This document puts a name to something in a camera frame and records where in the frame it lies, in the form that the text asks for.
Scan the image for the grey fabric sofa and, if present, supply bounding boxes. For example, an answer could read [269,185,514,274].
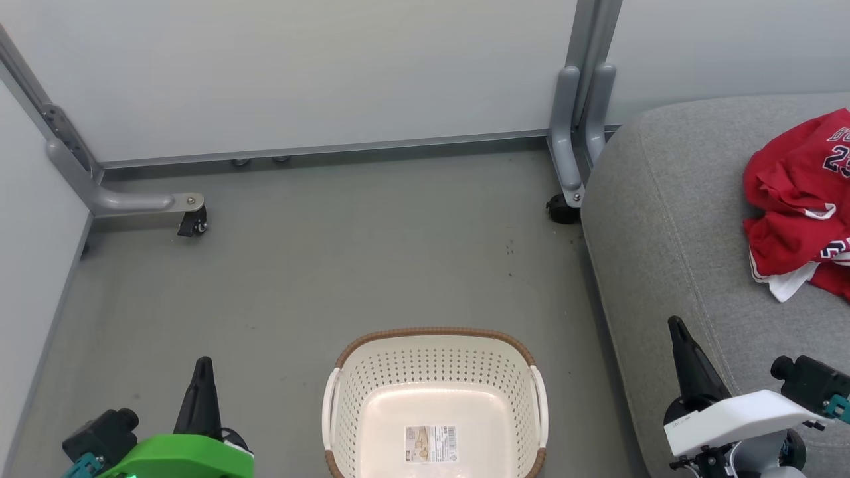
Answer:
[581,93,850,478]

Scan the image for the printed basket label sticker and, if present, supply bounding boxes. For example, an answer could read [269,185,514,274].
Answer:
[405,425,459,463]

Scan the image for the long grey partition foot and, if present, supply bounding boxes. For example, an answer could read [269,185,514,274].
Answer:
[41,103,205,218]

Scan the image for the red basketball jersey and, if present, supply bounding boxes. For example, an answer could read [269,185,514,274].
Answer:
[742,108,850,303]

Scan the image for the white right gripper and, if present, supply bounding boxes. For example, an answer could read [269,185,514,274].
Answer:
[664,316,825,459]

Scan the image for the round black caster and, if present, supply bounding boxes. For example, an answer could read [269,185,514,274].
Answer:
[546,193,582,224]

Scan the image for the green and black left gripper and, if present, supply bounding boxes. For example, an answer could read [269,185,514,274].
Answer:
[100,357,255,478]

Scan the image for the teal left cable connector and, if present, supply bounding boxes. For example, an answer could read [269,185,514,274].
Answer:
[63,453,106,478]

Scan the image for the grey partition bottom rail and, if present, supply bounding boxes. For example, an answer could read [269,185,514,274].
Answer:
[100,129,552,168]

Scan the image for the cream perforated laundry basket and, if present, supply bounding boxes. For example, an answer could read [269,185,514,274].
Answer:
[322,327,549,478]

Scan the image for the upright grey partition foot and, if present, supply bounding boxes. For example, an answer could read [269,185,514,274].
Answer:
[548,63,617,203]

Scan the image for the black caster with silver hub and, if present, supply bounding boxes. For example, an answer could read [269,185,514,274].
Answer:
[177,206,209,238]

